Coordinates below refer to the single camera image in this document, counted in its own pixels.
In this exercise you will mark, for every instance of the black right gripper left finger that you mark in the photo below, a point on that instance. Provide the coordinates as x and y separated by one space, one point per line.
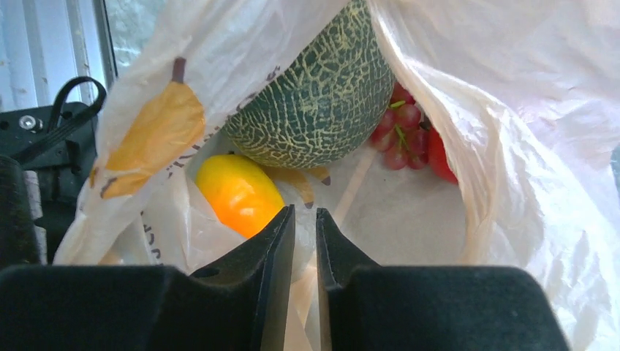
247 291

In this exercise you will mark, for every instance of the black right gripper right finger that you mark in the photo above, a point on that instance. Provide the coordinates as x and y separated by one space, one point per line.
337 260

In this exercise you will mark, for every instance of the yellow orange fake mango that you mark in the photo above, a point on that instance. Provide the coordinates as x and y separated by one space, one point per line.
240 193

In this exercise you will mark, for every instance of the green netted fake melon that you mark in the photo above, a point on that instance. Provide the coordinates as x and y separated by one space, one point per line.
325 105

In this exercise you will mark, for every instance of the peach plastic bag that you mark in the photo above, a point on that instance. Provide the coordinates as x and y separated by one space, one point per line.
524 93

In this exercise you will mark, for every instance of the red fake grape bunch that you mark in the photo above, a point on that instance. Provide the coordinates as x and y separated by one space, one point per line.
399 136

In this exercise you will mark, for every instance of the red fake apple in bag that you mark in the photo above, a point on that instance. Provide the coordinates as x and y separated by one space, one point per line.
437 159

